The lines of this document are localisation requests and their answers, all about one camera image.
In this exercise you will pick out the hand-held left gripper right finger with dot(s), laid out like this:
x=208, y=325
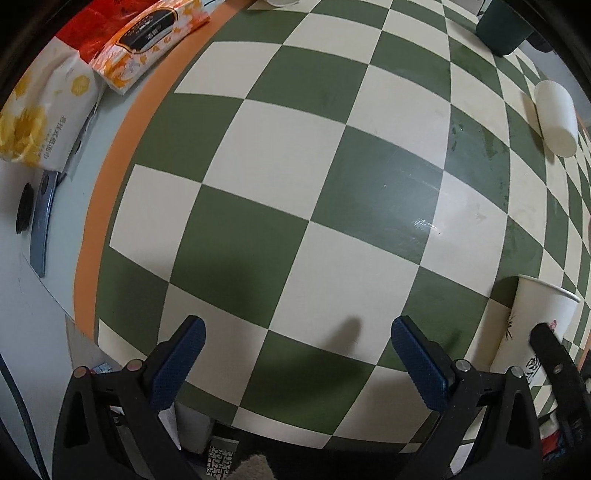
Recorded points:
x=422, y=369

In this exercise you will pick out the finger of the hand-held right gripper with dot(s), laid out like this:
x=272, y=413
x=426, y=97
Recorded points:
x=556, y=355

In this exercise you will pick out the plain white paper cup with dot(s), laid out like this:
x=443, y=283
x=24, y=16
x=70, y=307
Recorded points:
x=556, y=117

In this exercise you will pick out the green white checkered mat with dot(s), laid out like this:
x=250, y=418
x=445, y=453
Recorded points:
x=323, y=184

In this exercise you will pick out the black white patterned box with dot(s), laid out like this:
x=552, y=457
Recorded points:
x=220, y=461

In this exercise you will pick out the orange white tissue pack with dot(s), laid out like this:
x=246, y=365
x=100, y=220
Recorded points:
x=147, y=41

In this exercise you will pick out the beige fluffy cloth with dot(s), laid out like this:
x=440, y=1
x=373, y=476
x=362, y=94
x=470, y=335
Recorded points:
x=251, y=468

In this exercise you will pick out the white printed paper cup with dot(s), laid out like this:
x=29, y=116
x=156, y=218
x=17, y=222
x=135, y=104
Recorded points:
x=531, y=318

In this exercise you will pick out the red plastic packet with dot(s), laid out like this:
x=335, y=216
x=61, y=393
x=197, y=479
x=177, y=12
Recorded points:
x=87, y=27

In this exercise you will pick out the dark green cup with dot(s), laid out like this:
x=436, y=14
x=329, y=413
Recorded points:
x=503, y=27

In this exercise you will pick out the white cup rim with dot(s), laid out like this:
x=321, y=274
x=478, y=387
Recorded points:
x=281, y=2

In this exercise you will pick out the black round disc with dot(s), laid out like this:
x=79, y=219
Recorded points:
x=25, y=207

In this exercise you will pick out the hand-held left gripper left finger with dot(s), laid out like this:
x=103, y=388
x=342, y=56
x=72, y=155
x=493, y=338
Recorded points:
x=178, y=364

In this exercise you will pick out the white yellow tissue pack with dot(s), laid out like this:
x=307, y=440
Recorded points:
x=44, y=106

